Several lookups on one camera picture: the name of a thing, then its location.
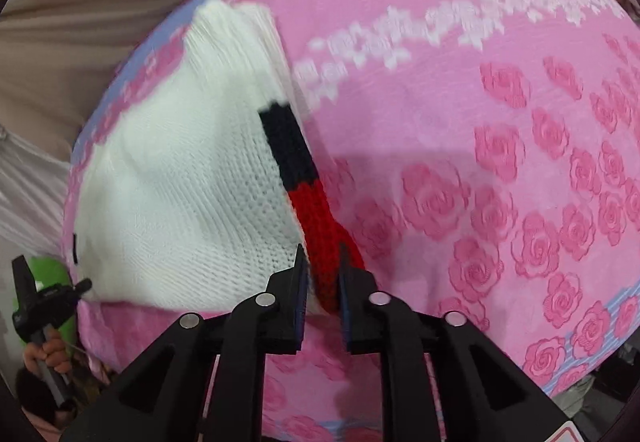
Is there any green plastic object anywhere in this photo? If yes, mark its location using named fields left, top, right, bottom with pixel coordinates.
left=27, top=258, right=77, bottom=323

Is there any pale pleated cloth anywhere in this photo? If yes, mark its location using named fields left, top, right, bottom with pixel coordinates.
left=0, top=124, right=76, bottom=268

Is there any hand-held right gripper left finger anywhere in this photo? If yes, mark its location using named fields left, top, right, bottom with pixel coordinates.
left=60, top=244, right=311, bottom=442

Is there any person's left hand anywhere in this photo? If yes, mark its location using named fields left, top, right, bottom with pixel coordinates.
left=24, top=336, right=70, bottom=375

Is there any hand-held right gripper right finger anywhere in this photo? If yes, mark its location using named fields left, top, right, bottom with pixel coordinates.
left=337, top=244, right=576, bottom=442

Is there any pink rose print blanket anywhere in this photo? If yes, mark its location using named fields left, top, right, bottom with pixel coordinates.
left=60, top=0, right=640, bottom=442

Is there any white knit sweater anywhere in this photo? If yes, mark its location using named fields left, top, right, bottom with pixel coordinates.
left=72, top=0, right=367, bottom=315

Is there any person's left forearm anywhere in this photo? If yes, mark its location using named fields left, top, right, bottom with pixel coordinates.
left=15, top=366, right=78, bottom=428

